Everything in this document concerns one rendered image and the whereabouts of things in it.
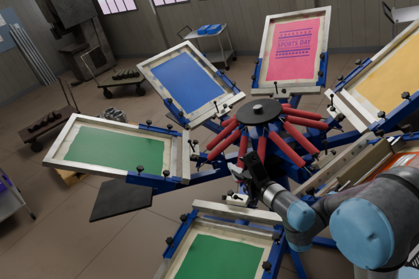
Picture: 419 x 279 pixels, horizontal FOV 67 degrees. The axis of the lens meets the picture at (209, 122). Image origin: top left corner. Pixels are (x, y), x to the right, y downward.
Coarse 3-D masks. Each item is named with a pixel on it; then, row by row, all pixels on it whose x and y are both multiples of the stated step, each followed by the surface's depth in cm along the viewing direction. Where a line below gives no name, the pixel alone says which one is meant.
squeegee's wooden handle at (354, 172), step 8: (376, 144) 154; (384, 144) 154; (368, 152) 151; (376, 152) 152; (384, 152) 154; (360, 160) 148; (368, 160) 150; (376, 160) 151; (352, 168) 146; (360, 168) 147; (368, 168) 149; (344, 176) 144; (352, 176) 145; (360, 176) 146; (344, 184) 143
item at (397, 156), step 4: (408, 152) 152; (412, 152) 150; (416, 152) 148; (396, 156) 155; (400, 156) 153; (416, 156) 144; (388, 160) 156; (392, 160) 154; (396, 160) 152; (412, 160) 143; (416, 160) 141; (384, 164) 154; (388, 164) 152; (392, 164) 150; (408, 164) 141; (412, 164) 139; (416, 164) 137; (380, 168) 153; (384, 168) 151; (388, 168) 148; (376, 172) 152; (380, 172) 149
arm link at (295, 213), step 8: (280, 192) 93; (288, 192) 93; (272, 200) 93; (280, 200) 91; (288, 200) 90; (296, 200) 89; (272, 208) 93; (280, 208) 90; (288, 208) 88; (296, 208) 87; (304, 208) 86; (280, 216) 92; (288, 216) 87; (296, 216) 85; (304, 216) 85; (312, 216) 87; (288, 224) 90; (296, 224) 85; (304, 224) 86; (312, 224) 88
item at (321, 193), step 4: (412, 140) 153; (416, 140) 152; (408, 144) 156; (412, 144) 155; (416, 144) 153; (336, 176) 165; (332, 180) 163; (336, 180) 160; (328, 184) 161; (332, 184) 159; (324, 188) 159; (328, 188) 158; (320, 192) 157; (324, 192) 157; (316, 196) 156; (320, 196) 156
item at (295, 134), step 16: (288, 112) 214; (304, 112) 217; (288, 128) 197; (320, 128) 208; (336, 128) 211; (208, 144) 225; (224, 144) 210; (240, 144) 202; (304, 144) 192; (240, 160) 198
